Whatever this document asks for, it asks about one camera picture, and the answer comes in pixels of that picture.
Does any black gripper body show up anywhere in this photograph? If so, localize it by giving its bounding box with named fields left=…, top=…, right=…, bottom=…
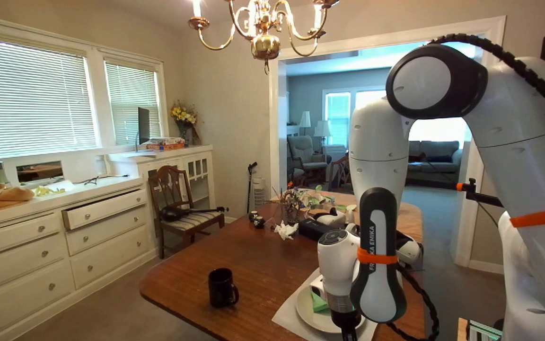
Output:
left=330, top=307, right=364, bottom=341

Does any white table mat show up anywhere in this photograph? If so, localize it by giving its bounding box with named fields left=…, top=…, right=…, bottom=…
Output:
left=271, top=267, right=379, bottom=341

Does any green folded napkin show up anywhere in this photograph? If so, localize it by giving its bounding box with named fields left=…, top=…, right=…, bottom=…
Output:
left=309, top=290, right=332, bottom=316

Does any white round plate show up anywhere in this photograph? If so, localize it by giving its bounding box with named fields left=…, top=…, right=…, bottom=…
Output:
left=294, top=282, right=369, bottom=337

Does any white VR headset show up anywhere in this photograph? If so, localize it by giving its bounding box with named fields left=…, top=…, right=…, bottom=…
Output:
left=394, top=229, right=424, bottom=265

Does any black case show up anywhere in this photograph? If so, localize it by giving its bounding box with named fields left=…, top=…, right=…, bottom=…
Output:
left=298, top=216, right=335, bottom=242

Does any crumpled white tissue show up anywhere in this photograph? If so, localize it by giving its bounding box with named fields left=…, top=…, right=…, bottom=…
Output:
left=273, top=220, right=301, bottom=242

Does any black mug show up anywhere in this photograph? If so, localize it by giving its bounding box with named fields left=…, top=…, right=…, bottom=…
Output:
left=207, top=267, right=241, bottom=311

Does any small black gadget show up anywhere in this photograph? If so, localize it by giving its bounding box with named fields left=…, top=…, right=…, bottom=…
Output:
left=248, top=210, right=267, bottom=231

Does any grey armchair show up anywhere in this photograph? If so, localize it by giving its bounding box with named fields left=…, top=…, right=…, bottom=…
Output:
left=286, top=134, right=332, bottom=186

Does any dark wooden dining chair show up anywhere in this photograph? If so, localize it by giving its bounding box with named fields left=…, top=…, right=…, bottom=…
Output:
left=146, top=165, right=228, bottom=259

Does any black upright stick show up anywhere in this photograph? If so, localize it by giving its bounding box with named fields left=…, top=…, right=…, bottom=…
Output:
left=245, top=161, right=262, bottom=216

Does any grey sofa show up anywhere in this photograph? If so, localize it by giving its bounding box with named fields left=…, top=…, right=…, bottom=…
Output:
left=407, top=138, right=464, bottom=188

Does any white table lamp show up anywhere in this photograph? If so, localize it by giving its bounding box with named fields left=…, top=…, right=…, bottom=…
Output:
left=313, top=119, right=334, bottom=148
left=298, top=110, right=315, bottom=138

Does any white glass-door cabinet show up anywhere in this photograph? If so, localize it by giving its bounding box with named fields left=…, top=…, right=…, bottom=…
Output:
left=135, top=146, right=216, bottom=229

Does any yellow flower bouquet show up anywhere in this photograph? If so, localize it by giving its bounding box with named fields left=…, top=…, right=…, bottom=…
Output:
left=169, top=102, right=201, bottom=148

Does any brass chandelier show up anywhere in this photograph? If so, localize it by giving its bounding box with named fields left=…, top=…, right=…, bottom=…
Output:
left=186, top=0, right=345, bottom=64

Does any white open box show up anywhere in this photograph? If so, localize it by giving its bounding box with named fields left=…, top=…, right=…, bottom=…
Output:
left=2, top=152, right=112, bottom=189

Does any narrow white window blind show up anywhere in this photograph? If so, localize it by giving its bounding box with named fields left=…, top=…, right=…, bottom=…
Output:
left=105, top=62, right=165, bottom=148

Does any white drawer dresser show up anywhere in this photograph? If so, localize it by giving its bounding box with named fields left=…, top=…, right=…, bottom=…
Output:
left=0, top=176, right=159, bottom=341

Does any wide white window blind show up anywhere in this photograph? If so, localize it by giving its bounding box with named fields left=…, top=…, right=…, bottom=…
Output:
left=0, top=34, right=101, bottom=163

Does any orange cable strap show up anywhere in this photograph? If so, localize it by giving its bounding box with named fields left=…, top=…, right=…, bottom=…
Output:
left=356, top=246, right=402, bottom=267
left=510, top=205, right=545, bottom=229

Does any wire basket with items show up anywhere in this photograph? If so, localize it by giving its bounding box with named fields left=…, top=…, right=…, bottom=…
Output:
left=281, top=188, right=337, bottom=220

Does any black string instrument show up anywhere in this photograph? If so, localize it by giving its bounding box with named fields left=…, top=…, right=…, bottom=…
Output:
left=159, top=203, right=231, bottom=223

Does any white doorway frame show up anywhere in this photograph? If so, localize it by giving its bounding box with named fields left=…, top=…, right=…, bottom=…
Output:
left=267, top=15, right=508, bottom=277

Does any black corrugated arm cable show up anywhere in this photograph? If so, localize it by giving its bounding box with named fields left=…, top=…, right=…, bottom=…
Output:
left=383, top=32, right=545, bottom=341

